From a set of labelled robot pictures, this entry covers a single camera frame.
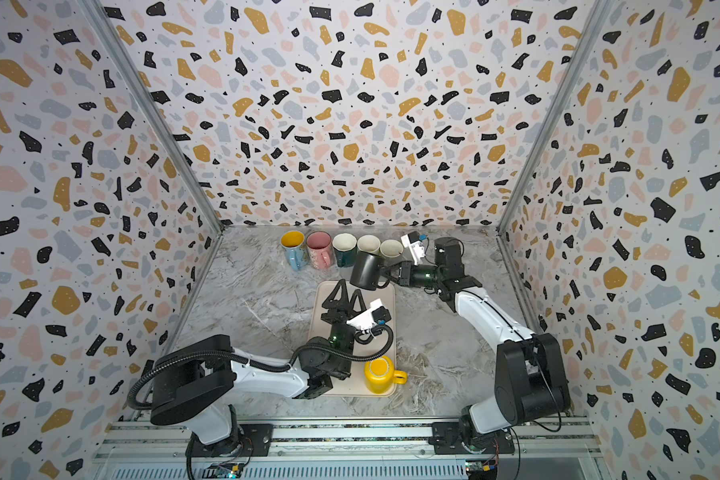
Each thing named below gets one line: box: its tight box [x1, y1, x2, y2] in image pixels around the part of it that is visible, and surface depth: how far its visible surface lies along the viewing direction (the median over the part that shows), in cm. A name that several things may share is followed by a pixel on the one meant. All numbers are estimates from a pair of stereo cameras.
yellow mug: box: [364, 355, 409, 394], surface depth 78 cm
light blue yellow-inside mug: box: [280, 230, 309, 270], surface depth 105 cm
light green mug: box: [357, 234, 381, 255], surface depth 108 cm
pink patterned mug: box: [306, 230, 334, 270], surface depth 105 cm
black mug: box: [350, 251, 390, 291], surface depth 83 cm
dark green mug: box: [332, 232, 357, 268], surface depth 106 cm
